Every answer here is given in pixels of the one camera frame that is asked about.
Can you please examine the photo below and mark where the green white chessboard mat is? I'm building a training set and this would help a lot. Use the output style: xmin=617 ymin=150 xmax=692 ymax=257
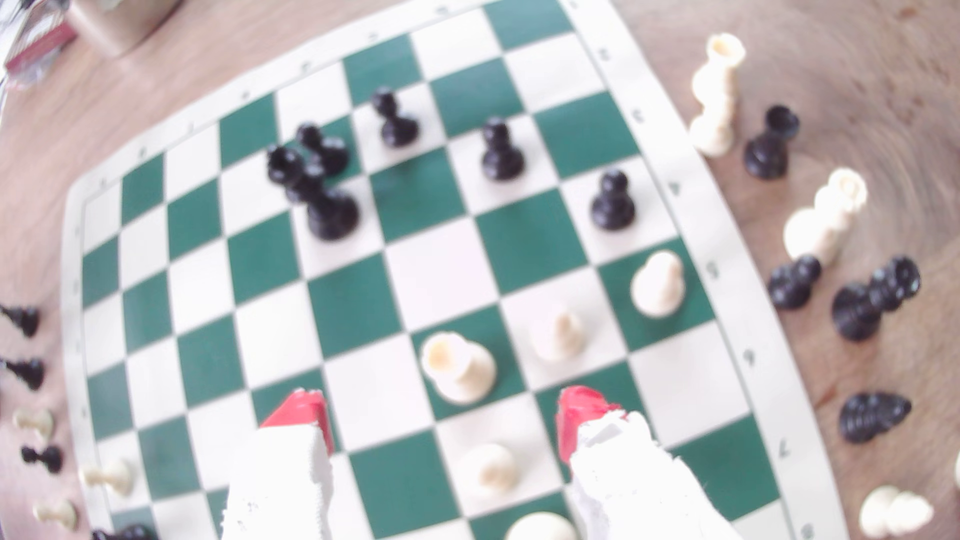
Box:
xmin=60 ymin=0 xmax=852 ymax=540

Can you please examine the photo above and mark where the red and white object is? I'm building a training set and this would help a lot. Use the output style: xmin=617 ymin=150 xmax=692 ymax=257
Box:
xmin=0 ymin=0 xmax=80 ymax=90

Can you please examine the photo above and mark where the white chess rook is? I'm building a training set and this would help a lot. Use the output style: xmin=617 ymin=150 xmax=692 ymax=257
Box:
xmin=690 ymin=31 xmax=747 ymax=106
xmin=420 ymin=331 xmax=498 ymax=407

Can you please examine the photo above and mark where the black chess piece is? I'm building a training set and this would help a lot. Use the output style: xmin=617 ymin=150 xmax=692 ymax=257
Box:
xmin=91 ymin=523 xmax=159 ymax=540
xmin=838 ymin=391 xmax=914 ymax=444
xmin=873 ymin=256 xmax=922 ymax=305
xmin=744 ymin=105 xmax=801 ymax=181
xmin=831 ymin=283 xmax=885 ymax=342

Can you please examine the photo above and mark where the tall white chess piece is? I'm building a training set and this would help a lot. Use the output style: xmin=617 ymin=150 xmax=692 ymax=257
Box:
xmin=783 ymin=167 xmax=869 ymax=265

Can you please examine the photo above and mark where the cloth-wrapped red gripper finger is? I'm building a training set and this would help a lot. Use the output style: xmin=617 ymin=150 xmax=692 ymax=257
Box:
xmin=221 ymin=387 xmax=336 ymax=540
xmin=556 ymin=385 xmax=744 ymax=540

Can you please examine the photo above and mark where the black chess pawn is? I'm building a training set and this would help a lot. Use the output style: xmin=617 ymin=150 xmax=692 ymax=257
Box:
xmin=767 ymin=255 xmax=822 ymax=311
xmin=20 ymin=444 xmax=65 ymax=475
xmin=480 ymin=116 xmax=526 ymax=182
xmin=294 ymin=122 xmax=351 ymax=179
xmin=371 ymin=86 xmax=421 ymax=149
xmin=589 ymin=168 xmax=637 ymax=231
xmin=0 ymin=303 xmax=41 ymax=339
xmin=0 ymin=357 xmax=46 ymax=391

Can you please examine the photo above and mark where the white chess king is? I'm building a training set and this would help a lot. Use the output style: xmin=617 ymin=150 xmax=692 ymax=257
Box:
xmin=504 ymin=511 xmax=579 ymax=540

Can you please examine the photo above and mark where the white chess pawn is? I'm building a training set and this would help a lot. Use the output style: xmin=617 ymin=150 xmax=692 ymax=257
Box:
xmin=32 ymin=498 xmax=79 ymax=532
xmin=78 ymin=459 xmax=136 ymax=498
xmin=459 ymin=442 xmax=520 ymax=498
xmin=528 ymin=307 xmax=588 ymax=363
xmin=630 ymin=249 xmax=687 ymax=320
xmin=12 ymin=407 xmax=56 ymax=442
xmin=688 ymin=105 xmax=736 ymax=159

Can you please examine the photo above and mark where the black chess king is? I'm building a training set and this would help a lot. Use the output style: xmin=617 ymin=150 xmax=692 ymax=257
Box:
xmin=266 ymin=144 xmax=361 ymax=243

